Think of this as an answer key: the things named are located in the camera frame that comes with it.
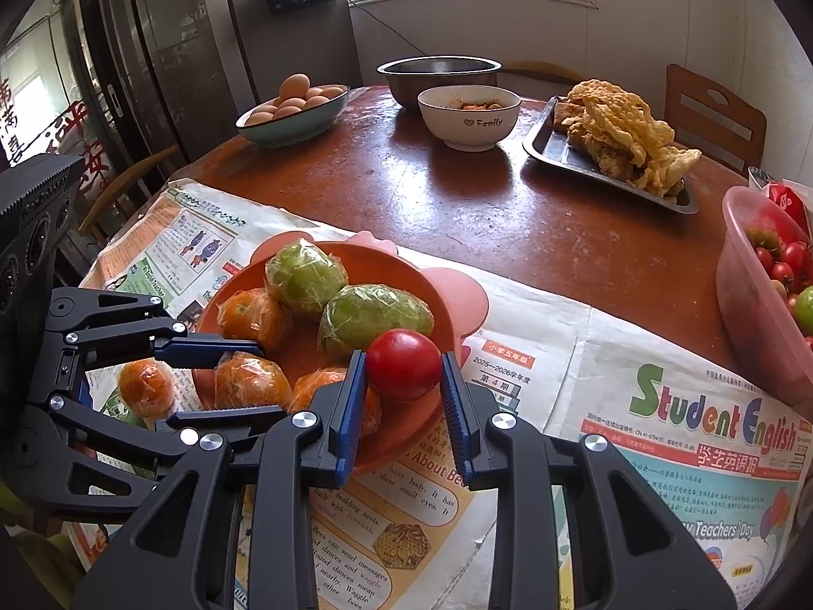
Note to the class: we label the green fruit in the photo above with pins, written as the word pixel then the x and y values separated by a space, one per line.
pixel 304 278
pixel 358 314

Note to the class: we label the refrigerator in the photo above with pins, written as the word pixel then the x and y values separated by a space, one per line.
pixel 186 69

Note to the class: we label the red tomato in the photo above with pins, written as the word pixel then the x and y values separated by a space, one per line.
pixel 403 365

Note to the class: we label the curved wooden chair back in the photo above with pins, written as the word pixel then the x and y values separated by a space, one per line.
pixel 545 71

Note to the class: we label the green tomato in basin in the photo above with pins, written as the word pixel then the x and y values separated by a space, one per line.
pixel 803 311

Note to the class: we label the Student English newspaper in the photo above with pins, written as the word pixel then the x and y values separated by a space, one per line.
pixel 731 462

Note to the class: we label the white Family bowl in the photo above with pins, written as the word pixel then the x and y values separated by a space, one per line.
pixel 469 117

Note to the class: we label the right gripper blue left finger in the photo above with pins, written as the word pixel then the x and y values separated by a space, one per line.
pixel 179 549

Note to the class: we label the wooden chair by wall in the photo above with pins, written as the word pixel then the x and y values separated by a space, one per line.
pixel 698 108

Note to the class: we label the fried dough pile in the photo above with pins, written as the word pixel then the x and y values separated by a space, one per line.
pixel 617 130

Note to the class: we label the pink plastic basin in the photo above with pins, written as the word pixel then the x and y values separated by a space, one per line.
pixel 769 345

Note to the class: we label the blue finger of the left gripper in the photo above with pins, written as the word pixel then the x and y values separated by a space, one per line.
pixel 209 422
pixel 209 349

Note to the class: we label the plastic bag with red pack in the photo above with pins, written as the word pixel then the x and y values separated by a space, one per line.
pixel 780 194

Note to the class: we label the teal bowl of eggs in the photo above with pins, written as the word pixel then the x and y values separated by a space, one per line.
pixel 300 111

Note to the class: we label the wooden chair at left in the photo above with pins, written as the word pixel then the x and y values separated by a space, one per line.
pixel 121 184

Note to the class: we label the orange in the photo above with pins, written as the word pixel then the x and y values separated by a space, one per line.
pixel 243 380
pixel 147 388
pixel 255 315
pixel 314 389

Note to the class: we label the stainless steel bowl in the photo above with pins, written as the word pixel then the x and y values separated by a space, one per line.
pixel 409 77

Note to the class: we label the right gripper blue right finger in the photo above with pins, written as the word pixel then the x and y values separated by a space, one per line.
pixel 628 549

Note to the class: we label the orange plastic plate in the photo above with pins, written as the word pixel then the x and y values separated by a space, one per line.
pixel 458 310

